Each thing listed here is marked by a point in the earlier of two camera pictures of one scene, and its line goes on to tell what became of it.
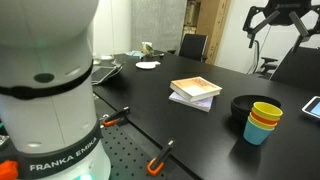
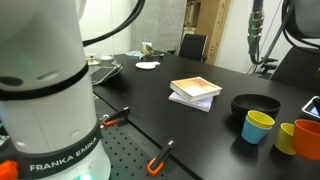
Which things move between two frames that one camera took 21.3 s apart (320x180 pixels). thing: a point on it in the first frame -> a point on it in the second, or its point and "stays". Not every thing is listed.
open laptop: x=100 y=74 stays
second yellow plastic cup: x=262 y=123 stays
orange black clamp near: x=150 y=164 stays
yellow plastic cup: x=268 y=109 -> x=284 y=140
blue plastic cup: x=254 y=134 stays
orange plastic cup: x=264 y=120 -> x=306 y=139
